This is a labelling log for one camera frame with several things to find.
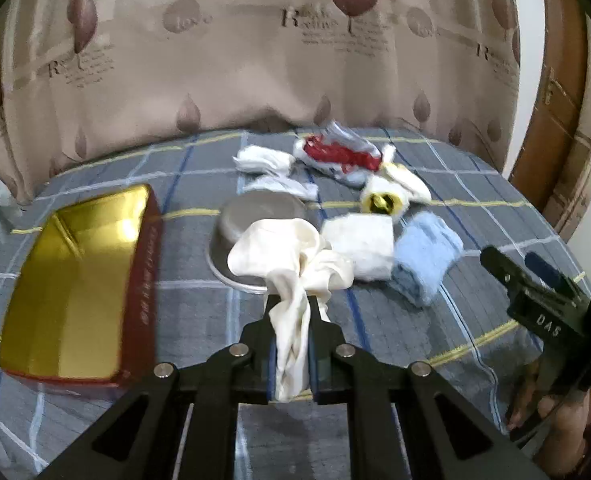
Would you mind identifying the light blue folded towel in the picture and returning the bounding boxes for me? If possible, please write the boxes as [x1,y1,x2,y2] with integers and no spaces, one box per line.
[392,210,463,307]

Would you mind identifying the beige leaf print curtain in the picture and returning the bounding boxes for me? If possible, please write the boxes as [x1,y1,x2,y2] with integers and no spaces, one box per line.
[0,0,519,202]

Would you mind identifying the gold red tin box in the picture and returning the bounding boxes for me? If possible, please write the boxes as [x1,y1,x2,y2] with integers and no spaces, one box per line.
[0,184,163,389]

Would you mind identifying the brown wooden door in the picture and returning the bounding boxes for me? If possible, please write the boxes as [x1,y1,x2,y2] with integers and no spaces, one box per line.
[509,0,587,211]

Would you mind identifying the cream white cloth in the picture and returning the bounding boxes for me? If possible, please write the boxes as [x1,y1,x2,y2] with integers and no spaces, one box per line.
[227,218,354,402]

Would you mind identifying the white folded socks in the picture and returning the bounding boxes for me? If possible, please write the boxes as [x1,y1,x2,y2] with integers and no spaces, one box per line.
[233,145,319,202]

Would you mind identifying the person's right hand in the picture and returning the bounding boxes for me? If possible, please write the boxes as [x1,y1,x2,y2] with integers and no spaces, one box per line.
[507,360,591,479]

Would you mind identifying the stainless steel bowl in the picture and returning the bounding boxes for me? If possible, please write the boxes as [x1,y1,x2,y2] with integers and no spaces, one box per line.
[205,191,313,295]

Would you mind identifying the red white printed cloth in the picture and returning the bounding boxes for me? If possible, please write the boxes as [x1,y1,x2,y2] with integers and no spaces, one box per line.
[293,122,382,188]

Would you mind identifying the white folded towel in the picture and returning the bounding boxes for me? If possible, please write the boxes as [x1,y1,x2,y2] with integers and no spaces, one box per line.
[321,214,394,282]

